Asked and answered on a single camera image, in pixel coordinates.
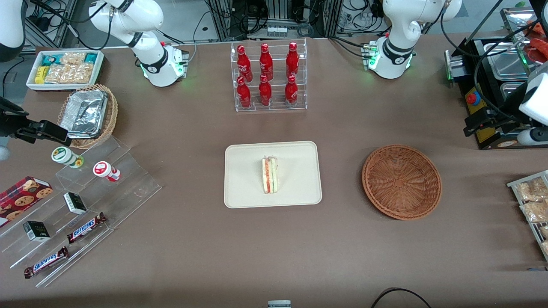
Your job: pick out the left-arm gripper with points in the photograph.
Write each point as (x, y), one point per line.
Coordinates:
(503, 121)

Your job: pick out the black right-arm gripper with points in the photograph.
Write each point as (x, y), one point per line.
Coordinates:
(9, 124)

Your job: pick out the triangle sandwich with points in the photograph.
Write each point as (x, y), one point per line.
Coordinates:
(269, 175)

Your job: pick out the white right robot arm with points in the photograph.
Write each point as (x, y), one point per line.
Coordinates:
(150, 55)

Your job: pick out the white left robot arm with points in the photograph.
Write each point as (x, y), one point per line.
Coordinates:
(396, 47)

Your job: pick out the metal snack tray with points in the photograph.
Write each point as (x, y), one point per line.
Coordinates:
(513, 185)

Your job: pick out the light wicker basket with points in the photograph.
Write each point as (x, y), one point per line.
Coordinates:
(110, 115)

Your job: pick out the brown wicker basket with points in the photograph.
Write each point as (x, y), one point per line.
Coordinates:
(402, 184)

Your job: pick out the cream rectangular serving tray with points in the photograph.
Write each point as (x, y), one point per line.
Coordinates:
(244, 179)

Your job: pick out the green lid sunflower jar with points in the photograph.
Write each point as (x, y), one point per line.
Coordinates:
(62, 155)

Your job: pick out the red emergency stop button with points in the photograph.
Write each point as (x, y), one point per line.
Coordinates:
(472, 99)

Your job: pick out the steel food pan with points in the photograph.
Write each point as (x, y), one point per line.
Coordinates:
(505, 60)
(511, 96)

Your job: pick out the black hot food display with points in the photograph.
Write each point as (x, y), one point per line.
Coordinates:
(464, 85)

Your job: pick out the aluminium foil container stack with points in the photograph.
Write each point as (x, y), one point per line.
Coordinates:
(85, 113)

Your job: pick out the white rectangular snack box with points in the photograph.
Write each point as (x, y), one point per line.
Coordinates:
(32, 84)

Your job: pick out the yellow snack pack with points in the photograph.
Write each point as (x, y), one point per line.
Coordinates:
(40, 75)

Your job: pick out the clear peanut snack bag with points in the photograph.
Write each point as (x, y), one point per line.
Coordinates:
(68, 74)
(72, 58)

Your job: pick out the red lid white jar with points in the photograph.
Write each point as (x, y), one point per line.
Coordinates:
(102, 169)

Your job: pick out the red tartan cookie box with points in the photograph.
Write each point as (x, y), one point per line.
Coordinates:
(21, 199)

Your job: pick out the teal snack pack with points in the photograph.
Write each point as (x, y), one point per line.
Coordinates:
(90, 57)
(50, 60)

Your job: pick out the clear fried snack bag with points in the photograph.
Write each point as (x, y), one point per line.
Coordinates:
(531, 190)
(535, 211)
(544, 232)

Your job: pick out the small black carton box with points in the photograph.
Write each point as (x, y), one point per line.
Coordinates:
(36, 232)
(75, 204)

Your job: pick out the Snickers chocolate bar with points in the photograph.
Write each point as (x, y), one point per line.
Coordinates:
(85, 228)
(46, 262)

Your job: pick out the clear acrylic stepped shelf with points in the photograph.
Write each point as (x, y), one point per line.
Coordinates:
(137, 188)

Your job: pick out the red cola bottle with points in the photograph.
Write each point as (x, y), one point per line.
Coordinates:
(265, 92)
(292, 60)
(266, 62)
(242, 62)
(244, 94)
(291, 90)

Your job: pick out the clear acrylic bottle rack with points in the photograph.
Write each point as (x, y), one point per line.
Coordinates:
(254, 107)

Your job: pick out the small grey device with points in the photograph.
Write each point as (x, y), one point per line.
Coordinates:
(279, 304)

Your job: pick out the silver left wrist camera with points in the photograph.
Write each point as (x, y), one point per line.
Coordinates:
(533, 137)

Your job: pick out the aluminium profile frame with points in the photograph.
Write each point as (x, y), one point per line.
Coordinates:
(222, 21)

